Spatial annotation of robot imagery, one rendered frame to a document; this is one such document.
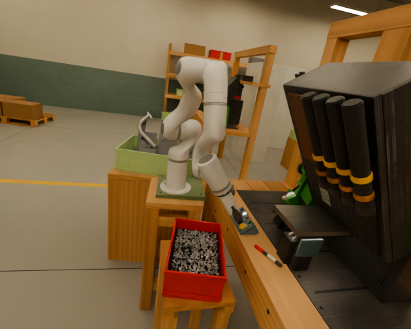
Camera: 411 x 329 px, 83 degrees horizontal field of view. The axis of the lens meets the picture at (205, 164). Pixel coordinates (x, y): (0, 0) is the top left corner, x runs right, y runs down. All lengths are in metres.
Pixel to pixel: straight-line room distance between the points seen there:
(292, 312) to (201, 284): 0.30
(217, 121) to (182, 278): 0.56
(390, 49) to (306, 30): 7.78
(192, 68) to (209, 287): 0.83
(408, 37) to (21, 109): 5.97
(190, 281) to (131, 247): 1.28
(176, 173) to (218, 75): 0.67
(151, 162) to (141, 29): 6.41
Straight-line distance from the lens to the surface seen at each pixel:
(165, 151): 1.90
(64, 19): 8.28
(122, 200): 1.87
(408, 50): 1.40
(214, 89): 0.89
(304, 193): 1.08
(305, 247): 0.98
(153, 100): 7.87
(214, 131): 0.87
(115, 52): 7.93
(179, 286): 0.91
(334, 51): 1.70
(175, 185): 1.38
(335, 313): 0.97
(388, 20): 1.49
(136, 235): 2.03
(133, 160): 1.78
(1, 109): 6.38
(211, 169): 0.87
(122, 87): 7.91
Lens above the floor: 1.54
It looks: 21 degrees down
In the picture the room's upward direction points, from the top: 9 degrees clockwise
